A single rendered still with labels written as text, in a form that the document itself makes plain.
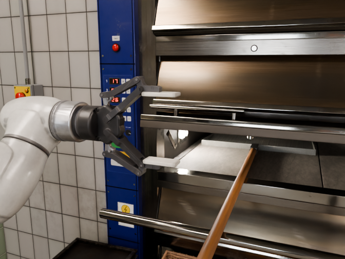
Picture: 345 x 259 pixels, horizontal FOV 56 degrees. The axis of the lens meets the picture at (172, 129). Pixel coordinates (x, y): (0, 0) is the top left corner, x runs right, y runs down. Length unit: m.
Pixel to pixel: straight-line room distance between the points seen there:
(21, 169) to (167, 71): 0.71
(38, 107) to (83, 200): 0.87
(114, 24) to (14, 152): 0.72
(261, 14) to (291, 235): 0.76
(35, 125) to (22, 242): 1.27
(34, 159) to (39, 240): 1.16
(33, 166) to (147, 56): 0.69
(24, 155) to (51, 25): 0.88
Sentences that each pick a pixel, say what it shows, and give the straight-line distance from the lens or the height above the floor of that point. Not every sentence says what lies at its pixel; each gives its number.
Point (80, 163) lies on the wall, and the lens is 1.50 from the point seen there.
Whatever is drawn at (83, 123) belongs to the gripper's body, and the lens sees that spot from 0.68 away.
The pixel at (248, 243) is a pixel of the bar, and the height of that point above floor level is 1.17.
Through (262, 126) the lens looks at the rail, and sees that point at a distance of 1.00.
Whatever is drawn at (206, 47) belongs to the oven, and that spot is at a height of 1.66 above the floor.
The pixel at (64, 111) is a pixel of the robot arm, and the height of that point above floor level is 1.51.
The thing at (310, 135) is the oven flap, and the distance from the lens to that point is 1.00.
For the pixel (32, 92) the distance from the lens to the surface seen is 1.51.
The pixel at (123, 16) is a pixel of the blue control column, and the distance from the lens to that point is 1.27.
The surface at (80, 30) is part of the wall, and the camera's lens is 1.42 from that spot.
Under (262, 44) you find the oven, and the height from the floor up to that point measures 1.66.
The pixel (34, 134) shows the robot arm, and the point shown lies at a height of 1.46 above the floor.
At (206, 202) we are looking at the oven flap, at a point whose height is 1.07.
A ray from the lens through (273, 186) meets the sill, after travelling 1.21.
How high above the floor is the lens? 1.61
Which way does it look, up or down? 12 degrees down
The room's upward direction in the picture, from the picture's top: straight up
